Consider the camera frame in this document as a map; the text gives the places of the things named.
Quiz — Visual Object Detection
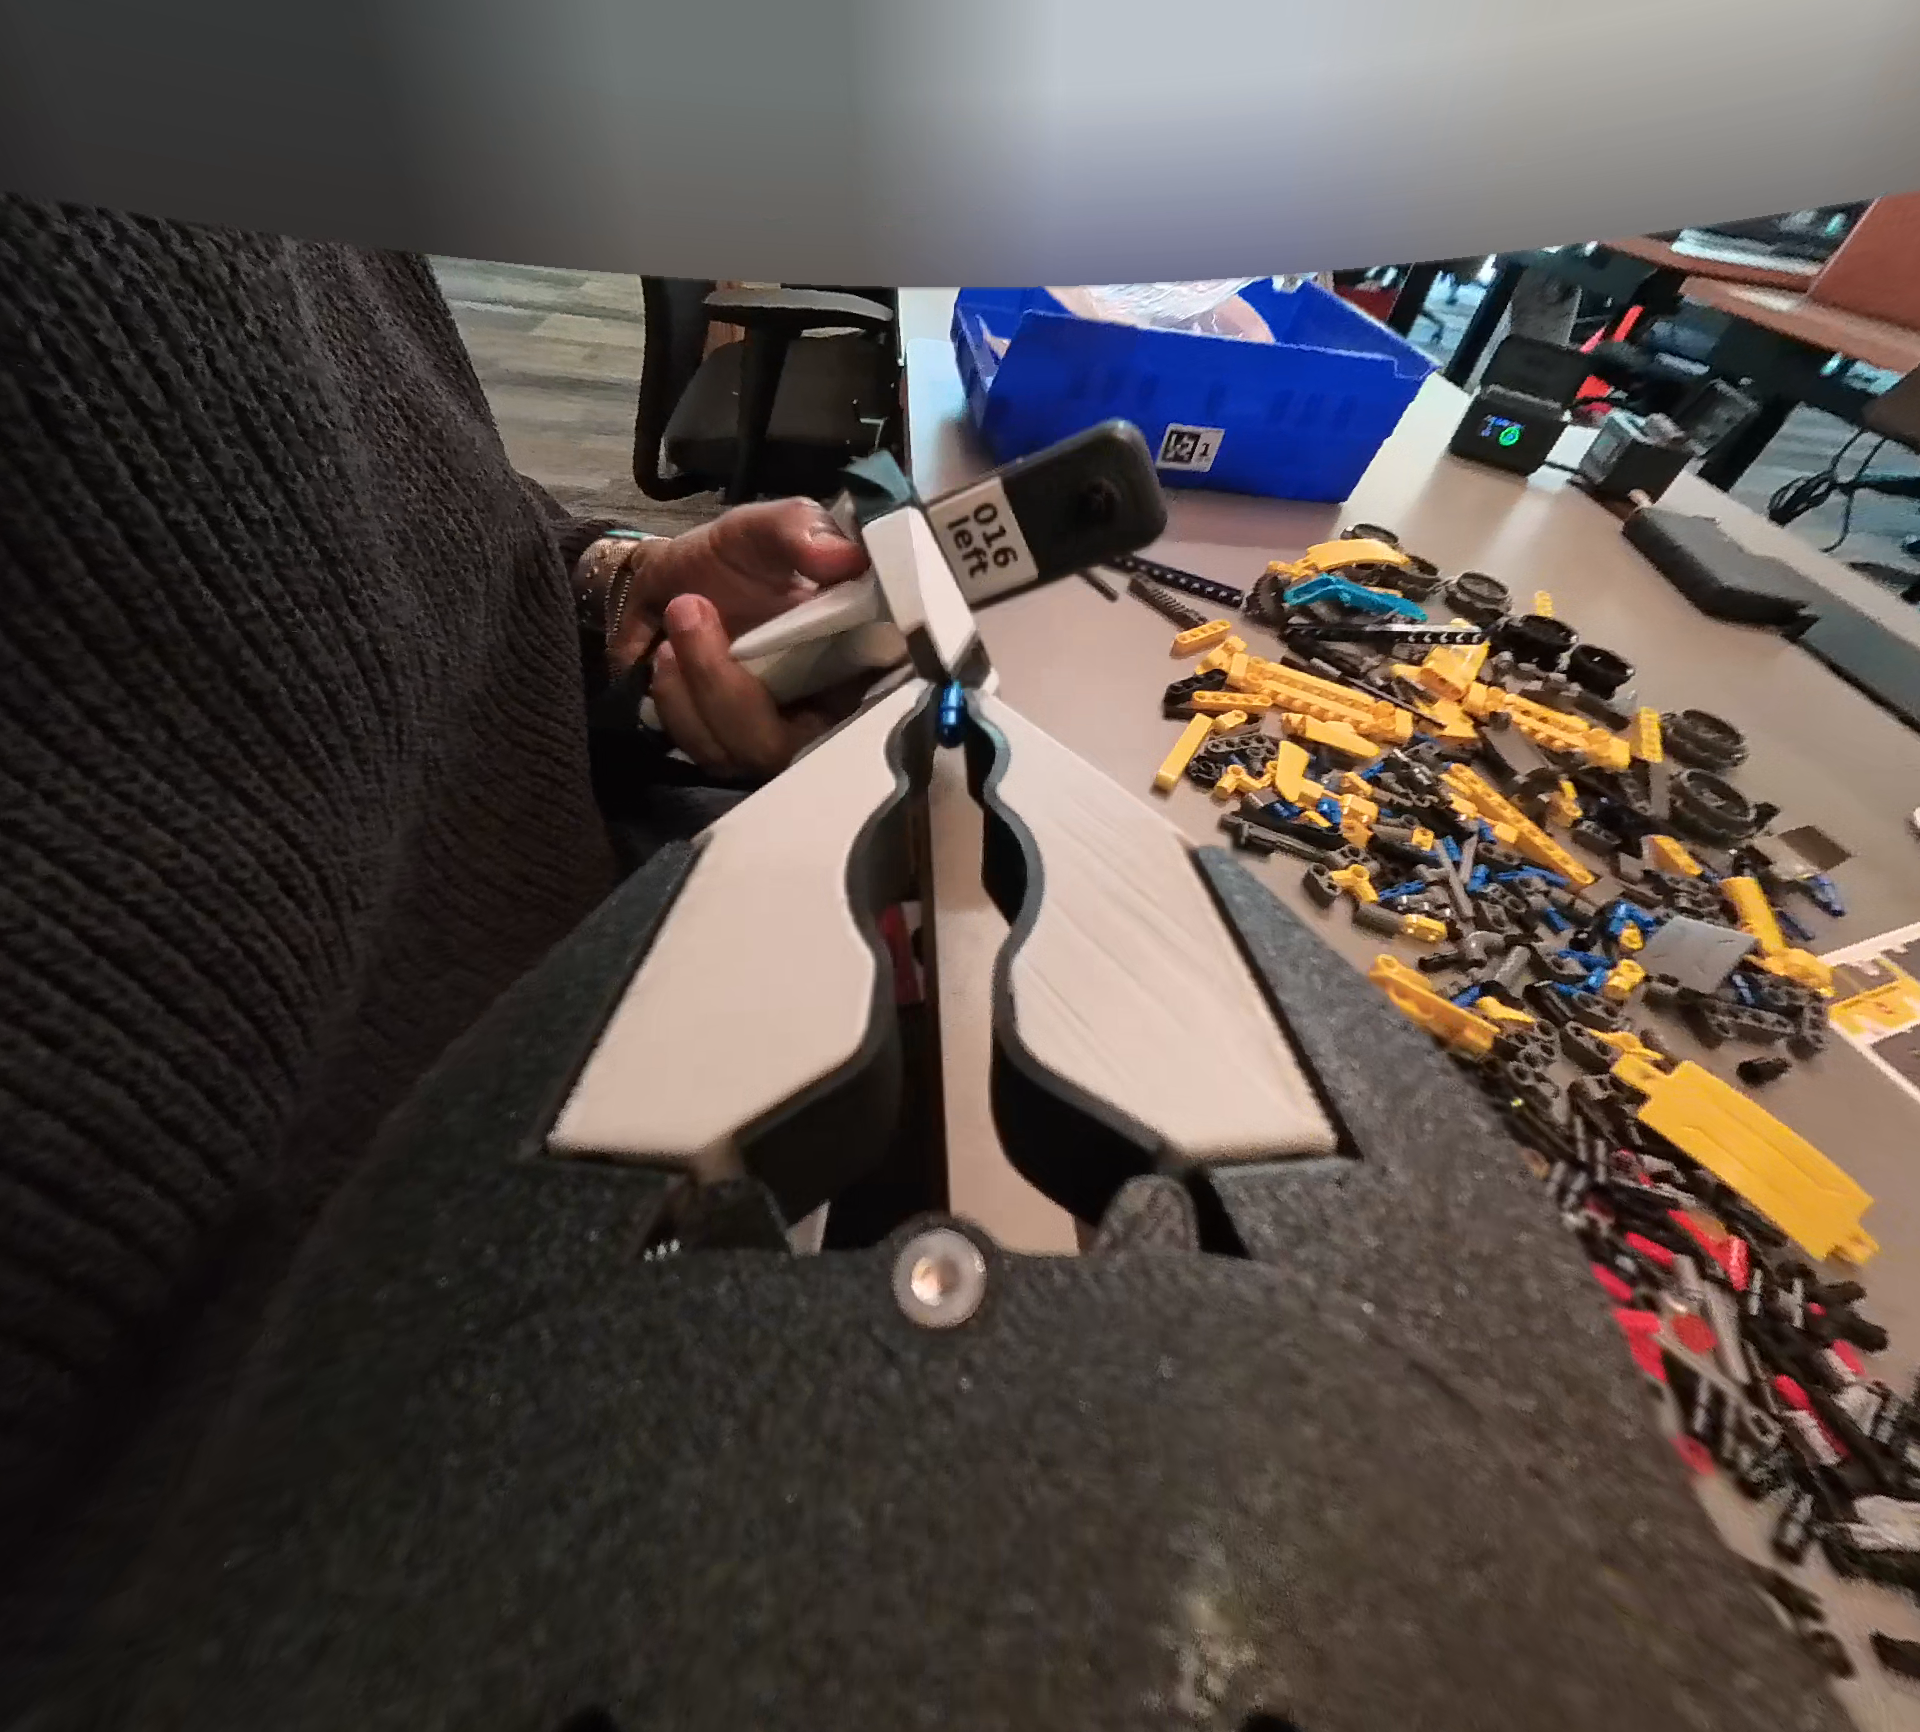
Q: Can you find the black keyboard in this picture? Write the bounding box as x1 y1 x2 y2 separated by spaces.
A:
1620 501 1920 732

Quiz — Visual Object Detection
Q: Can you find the person's left hand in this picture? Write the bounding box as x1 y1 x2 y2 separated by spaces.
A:
607 497 876 781

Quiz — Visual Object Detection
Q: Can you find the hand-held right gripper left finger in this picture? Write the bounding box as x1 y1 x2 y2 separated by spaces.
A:
546 681 941 1223

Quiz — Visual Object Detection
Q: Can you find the heap of small red black parts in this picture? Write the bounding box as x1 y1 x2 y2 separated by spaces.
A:
1485 1116 1920 1681

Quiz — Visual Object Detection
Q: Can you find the small black box device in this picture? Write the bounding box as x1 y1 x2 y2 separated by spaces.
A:
1575 407 1700 503

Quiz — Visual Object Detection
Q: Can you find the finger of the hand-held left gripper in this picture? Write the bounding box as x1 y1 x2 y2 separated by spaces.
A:
867 508 936 671
919 528 997 699

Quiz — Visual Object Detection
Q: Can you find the yellow printed sticker sheet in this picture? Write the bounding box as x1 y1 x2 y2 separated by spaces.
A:
1822 922 1920 1096

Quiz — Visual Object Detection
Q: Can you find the blue plastic bin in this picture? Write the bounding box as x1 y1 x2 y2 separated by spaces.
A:
952 280 1443 508

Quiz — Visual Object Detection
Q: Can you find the clear plastic bag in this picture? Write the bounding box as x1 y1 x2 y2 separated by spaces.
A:
1051 280 1301 345

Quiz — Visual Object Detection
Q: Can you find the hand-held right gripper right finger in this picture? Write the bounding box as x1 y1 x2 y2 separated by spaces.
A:
961 708 1341 1232

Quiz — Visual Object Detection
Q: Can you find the pile of mixed toy pieces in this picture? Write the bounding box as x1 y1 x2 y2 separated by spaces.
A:
1147 528 1920 1163

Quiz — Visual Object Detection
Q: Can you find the dark grey toy panel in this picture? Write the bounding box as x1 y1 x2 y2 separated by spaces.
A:
1638 917 1761 1002

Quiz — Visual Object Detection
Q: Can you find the black device with green display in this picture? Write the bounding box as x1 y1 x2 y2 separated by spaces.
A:
1447 336 1572 482

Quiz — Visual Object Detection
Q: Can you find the black office chair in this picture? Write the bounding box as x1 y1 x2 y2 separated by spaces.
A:
632 274 903 508

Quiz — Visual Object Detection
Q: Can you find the beaded bracelet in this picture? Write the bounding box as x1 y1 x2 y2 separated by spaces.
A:
575 528 649 653

